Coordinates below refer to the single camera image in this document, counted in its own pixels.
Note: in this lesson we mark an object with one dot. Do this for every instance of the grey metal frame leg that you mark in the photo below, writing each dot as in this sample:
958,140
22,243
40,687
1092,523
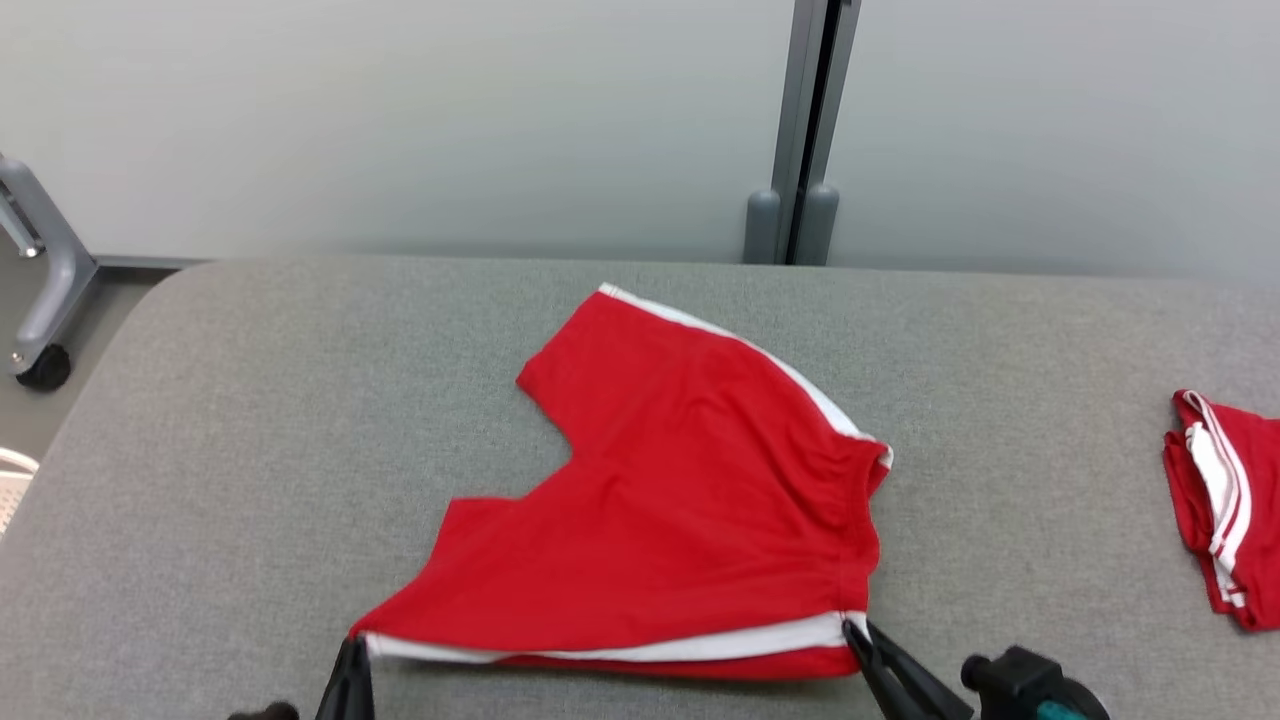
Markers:
55,260

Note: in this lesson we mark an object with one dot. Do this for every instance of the grey post foot cap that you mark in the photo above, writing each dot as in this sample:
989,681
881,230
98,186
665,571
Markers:
817,225
762,228

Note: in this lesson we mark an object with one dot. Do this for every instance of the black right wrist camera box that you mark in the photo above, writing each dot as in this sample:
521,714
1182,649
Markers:
1020,685

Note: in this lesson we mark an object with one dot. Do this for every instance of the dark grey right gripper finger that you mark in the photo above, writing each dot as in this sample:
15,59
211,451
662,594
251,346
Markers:
925,680
880,680

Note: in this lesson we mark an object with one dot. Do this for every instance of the grey partition post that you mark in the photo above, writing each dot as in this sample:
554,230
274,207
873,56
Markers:
815,100

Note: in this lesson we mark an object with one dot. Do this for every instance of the black caster wheel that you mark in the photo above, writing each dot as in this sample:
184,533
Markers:
44,368

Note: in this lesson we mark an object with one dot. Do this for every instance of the red white-trimmed shorts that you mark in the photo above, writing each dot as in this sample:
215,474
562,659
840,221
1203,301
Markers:
680,500

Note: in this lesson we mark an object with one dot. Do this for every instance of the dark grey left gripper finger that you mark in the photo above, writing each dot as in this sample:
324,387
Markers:
360,695
332,695

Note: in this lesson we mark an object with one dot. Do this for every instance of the white laundry basket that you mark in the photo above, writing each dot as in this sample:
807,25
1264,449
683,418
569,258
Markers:
12,485

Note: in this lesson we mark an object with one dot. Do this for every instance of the teal right camera connector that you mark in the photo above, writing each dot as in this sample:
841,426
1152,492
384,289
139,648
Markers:
1062,711

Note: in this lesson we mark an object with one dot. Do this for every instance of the red Bulls jersey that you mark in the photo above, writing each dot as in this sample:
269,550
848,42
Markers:
1235,510

